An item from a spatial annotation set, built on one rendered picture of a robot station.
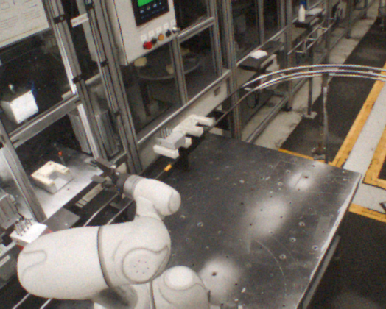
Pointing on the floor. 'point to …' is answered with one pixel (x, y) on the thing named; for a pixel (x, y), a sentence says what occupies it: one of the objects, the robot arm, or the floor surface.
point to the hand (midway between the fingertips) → (93, 170)
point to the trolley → (384, 14)
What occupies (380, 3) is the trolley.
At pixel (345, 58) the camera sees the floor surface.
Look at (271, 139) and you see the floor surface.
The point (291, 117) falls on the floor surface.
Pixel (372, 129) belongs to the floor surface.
